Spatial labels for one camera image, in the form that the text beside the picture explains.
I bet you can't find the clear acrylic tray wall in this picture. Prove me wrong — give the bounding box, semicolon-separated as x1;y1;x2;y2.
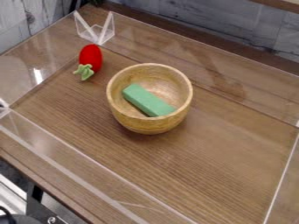
0;101;197;224

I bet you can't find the wooden bowl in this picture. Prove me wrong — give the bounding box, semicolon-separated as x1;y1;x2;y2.
107;63;193;135

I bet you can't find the green rectangular block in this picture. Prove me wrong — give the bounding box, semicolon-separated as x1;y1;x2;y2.
122;84;177;117

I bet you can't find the clear acrylic corner bracket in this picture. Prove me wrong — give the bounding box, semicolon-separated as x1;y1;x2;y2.
74;10;115;46

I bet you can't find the black cable lower left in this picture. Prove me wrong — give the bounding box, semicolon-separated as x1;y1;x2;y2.
0;205;19;224

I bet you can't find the red plush fruit green stem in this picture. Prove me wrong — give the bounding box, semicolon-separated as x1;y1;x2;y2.
74;44;103;81

